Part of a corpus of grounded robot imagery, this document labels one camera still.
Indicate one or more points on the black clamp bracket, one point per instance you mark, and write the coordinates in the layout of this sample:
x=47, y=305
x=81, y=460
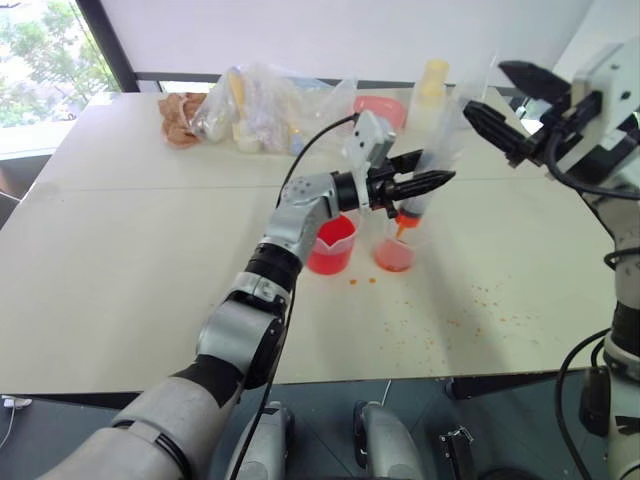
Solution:
x=457, y=447

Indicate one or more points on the clear plastic wrapper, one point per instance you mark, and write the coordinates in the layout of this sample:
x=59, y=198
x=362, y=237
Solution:
x=475, y=90

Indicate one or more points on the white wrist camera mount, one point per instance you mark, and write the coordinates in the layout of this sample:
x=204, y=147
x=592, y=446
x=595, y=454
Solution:
x=372, y=136
x=617, y=75

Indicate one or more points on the black window frame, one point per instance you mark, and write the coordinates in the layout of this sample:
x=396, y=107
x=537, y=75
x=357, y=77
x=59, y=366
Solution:
x=100, y=45

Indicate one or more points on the orange-tipped squeeze bottle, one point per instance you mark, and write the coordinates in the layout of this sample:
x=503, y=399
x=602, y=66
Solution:
x=417, y=207

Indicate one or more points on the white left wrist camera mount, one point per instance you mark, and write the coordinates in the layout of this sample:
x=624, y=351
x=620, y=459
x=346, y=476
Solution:
x=372, y=136

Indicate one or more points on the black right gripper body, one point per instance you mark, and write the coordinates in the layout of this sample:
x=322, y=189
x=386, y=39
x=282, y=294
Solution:
x=567, y=122

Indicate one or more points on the silver rounded robot leg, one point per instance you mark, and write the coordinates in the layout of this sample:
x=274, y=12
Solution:
x=265, y=442
x=387, y=442

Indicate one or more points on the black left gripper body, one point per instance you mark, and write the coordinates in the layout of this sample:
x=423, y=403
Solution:
x=382, y=187

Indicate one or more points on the pale yellow plastic bottle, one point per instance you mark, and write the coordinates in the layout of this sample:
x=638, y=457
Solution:
x=429, y=97

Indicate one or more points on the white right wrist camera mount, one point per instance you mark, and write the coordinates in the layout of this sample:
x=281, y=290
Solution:
x=617, y=75

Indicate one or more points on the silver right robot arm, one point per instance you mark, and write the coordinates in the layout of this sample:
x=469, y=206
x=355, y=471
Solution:
x=625, y=280

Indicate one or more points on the clear plastic bag of supplies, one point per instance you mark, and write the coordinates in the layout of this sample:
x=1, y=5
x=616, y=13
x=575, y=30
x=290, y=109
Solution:
x=270, y=100

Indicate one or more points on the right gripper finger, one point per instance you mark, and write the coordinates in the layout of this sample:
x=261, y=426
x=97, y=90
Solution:
x=500, y=131
x=537, y=82

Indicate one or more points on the small white plug device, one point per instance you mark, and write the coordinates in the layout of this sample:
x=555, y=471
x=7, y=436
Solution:
x=12, y=401

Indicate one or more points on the pink plastic bowl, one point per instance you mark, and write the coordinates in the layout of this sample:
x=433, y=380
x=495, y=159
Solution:
x=381, y=111

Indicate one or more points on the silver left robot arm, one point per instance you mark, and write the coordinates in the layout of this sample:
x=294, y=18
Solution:
x=290, y=225

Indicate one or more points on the clear cup with little red liquid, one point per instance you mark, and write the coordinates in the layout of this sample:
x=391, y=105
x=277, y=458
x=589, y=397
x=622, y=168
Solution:
x=395, y=256

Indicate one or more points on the small white cup in bag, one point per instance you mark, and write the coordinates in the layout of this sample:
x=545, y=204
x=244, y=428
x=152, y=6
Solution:
x=248, y=142

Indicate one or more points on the yellow tube in bag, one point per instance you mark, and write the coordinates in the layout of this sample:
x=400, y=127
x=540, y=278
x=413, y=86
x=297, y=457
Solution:
x=236, y=89

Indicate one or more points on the small blue item in bag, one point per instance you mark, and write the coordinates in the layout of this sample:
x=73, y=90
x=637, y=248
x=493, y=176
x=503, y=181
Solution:
x=296, y=145

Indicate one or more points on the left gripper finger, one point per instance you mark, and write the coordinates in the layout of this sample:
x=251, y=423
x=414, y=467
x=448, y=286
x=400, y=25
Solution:
x=406, y=161
x=422, y=184

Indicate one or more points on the clear cup full of red liquid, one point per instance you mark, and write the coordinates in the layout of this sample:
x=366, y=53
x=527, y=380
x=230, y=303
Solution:
x=327, y=250

